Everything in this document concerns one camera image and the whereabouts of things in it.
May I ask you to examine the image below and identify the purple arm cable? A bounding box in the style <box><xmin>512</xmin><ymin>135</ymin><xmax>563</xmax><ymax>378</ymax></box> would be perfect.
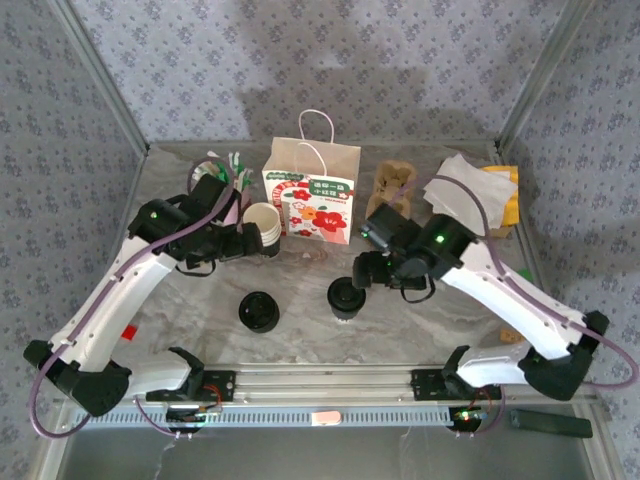
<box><xmin>28</xmin><ymin>157</ymin><xmax>239</xmax><ymax>442</ymax></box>
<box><xmin>384</xmin><ymin>174</ymin><xmax>640</xmax><ymax>442</ymax></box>

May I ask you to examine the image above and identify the brown pulp cup carrier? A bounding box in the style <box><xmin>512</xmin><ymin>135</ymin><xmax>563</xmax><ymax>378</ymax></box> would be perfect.
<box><xmin>368</xmin><ymin>159</ymin><xmax>419</xmax><ymax>214</ymax></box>
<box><xmin>366</xmin><ymin>164</ymin><xmax>419</xmax><ymax>221</ymax></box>

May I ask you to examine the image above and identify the small circuit board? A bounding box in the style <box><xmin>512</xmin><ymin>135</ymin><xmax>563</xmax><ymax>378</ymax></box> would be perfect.
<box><xmin>166</xmin><ymin>405</ymin><xmax>224</xmax><ymax>432</ymax></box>
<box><xmin>448</xmin><ymin>405</ymin><xmax>489</xmax><ymax>431</ymax></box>

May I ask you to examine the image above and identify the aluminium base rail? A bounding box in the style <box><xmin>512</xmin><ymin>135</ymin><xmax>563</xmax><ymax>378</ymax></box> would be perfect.
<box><xmin>54</xmin><ymin>363</ymin><xmax>599</xmax><ymax>405</ymax></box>

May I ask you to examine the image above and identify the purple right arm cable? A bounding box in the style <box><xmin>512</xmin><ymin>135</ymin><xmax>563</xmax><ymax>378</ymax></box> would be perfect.
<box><xmin>384</xmin><ymin>174</ymin><xmax>640</xmax><ymax>442</ymax></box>

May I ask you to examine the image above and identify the grey slotted cable duct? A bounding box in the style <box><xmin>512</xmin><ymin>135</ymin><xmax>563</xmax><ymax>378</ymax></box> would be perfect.
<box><xmin>72</xmin><ymin>405</ymin><xmax>461</xmax><ymax>429</ymax></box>

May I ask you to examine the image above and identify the floral print paper bag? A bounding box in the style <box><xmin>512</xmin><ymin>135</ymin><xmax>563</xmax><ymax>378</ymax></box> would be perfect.
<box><xmin>261</xmin><ymin>108</ymin><xmax>362</xmax><ymax>247</ymax></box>

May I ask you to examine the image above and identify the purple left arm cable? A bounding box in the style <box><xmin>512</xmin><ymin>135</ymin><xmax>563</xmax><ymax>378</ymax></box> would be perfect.
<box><xmin>28</xmin><ymin>157</ymin><xmax>239</xmax><ymax>442</ymax></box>

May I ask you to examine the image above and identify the black flat bar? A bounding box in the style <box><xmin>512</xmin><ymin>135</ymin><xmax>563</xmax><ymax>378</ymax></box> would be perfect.
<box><xmin>509</xmin><ymin>408</ymin><xmax>594</xmax><ymax>440</ymax></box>

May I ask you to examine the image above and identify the aluminium frame post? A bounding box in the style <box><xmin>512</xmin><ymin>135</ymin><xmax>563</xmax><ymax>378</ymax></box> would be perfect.
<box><xmin>49</xmin><ymin>0</ymin><xmax>151</xmax><ymax>155</ymax></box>
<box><xmin>493</xmin><ymin>0</ymin><xmax>599</xmax><ymax>151</ymax></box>

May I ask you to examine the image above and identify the white paper napkin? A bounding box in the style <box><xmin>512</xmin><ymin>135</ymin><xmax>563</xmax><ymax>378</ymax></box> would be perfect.
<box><xmin>428</xmin><ymin>189</ymin><xmax>506</xmax><ymax>234</ymax></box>
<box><xmin>423</xmin><ymin>153</ymin><xmax>519</xmax><ymax>232</ymax></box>

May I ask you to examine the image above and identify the aluminium table side rail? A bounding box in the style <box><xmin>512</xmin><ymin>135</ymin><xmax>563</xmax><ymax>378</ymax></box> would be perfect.
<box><xmin>497</xmin><ymin>144</ymin><xmax>574</xmax><ymax>366</ymax></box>
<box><xmin>107</xmin><ymin>147</ymin><xmax>151</xmax><ymax>251</ymax></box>

